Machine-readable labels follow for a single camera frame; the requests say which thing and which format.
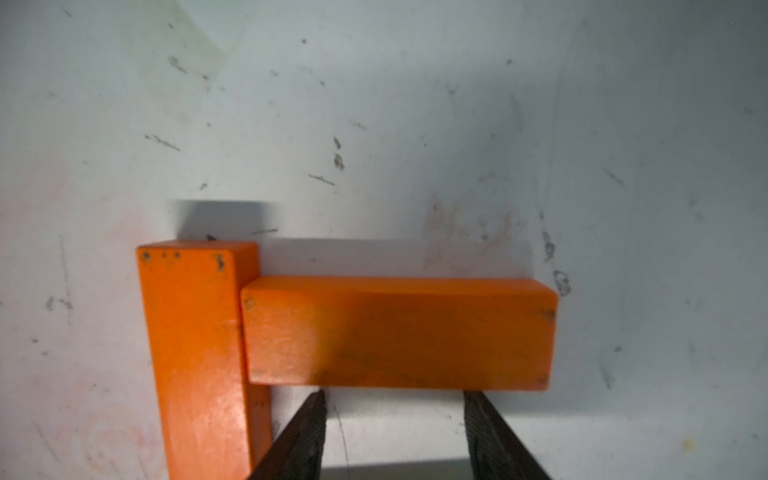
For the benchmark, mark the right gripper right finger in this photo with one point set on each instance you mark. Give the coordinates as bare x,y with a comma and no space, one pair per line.
495,451

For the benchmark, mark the orange block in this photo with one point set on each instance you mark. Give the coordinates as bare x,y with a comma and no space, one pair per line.
215,424
452,334

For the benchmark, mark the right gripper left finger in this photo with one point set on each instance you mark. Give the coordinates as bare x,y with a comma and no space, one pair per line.
298,451

